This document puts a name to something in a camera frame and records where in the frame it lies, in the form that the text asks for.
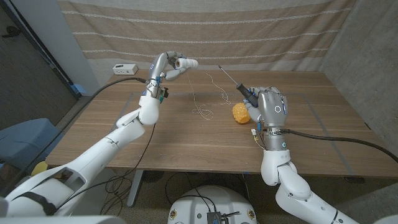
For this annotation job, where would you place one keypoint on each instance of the yellow floor item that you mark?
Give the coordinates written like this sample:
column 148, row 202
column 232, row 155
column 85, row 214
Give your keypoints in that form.
column 38, row 168

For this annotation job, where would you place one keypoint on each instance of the beige striped backdrop cloth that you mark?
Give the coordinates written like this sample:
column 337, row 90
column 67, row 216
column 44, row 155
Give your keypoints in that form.
column 202, row 34

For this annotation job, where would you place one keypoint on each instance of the black door frame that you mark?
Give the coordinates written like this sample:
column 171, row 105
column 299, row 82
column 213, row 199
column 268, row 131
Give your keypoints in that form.
column 40, row 46

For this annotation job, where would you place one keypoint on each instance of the blue upholstered chair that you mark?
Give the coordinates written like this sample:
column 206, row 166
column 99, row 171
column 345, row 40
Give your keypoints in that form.
column 18, row 137

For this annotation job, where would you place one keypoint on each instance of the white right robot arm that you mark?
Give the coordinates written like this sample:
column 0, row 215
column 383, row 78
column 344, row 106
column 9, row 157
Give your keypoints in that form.
column 292, row 183

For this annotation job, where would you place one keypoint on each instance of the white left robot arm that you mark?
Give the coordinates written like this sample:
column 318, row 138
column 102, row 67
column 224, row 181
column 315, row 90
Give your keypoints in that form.
column 124, row 133

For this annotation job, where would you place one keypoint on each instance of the grey finned electronics module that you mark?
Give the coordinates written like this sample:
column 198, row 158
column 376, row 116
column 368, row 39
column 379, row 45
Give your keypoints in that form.
column 214, row 218

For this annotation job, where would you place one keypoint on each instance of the white robot chest edge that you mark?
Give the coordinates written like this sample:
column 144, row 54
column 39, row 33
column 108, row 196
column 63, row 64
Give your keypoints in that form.
column 62, row 220

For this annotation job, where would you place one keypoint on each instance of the white power strip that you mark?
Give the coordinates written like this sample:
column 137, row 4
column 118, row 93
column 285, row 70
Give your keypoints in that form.
column 125, row 69

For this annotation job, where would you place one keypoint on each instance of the grey table leg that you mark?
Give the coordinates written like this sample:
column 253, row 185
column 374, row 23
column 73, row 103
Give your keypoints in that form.
column 134, row 186

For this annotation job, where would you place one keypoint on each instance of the yellow bumpy stress ball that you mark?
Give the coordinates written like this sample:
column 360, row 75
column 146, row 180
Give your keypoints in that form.
column 239, row 113

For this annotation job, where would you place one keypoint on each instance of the dark round floor object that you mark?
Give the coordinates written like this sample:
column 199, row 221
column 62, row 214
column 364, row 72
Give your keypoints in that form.
column 152, row 176

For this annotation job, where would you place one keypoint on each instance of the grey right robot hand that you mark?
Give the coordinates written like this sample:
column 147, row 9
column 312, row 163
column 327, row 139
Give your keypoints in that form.
column 273, row 107

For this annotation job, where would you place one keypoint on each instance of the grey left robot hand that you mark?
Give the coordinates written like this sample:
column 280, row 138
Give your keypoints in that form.
column 157, row 63

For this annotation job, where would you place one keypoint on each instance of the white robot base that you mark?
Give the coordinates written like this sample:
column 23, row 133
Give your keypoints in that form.
column 213, row 202

